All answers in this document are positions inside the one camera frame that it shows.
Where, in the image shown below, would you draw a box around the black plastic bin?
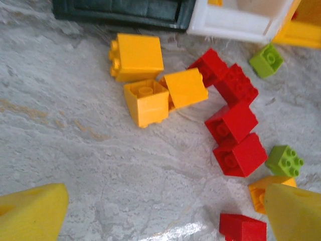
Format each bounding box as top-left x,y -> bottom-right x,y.
51,0 -> 196,32

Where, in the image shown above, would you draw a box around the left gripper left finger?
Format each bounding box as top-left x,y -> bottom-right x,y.
0,182 -> 70,241

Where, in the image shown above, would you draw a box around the orange plastic bin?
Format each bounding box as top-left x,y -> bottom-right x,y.
272,0 -> 321,50

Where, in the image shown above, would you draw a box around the red lego brick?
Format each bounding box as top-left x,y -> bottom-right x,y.
219,212 -> 268,241
187,48 -> 230,88
213,63 -> 259,108
212,132 -> 269,178
204,100 -> 259,146

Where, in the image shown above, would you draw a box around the green lego brick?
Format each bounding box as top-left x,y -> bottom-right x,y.
265,145 -> 305,178
248,42 -> 284,80

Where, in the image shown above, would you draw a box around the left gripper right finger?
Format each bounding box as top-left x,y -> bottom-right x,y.
264,183 -> 321,241

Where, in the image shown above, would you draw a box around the white plastic bin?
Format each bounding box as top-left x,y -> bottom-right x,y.
187,0 -> 294,45

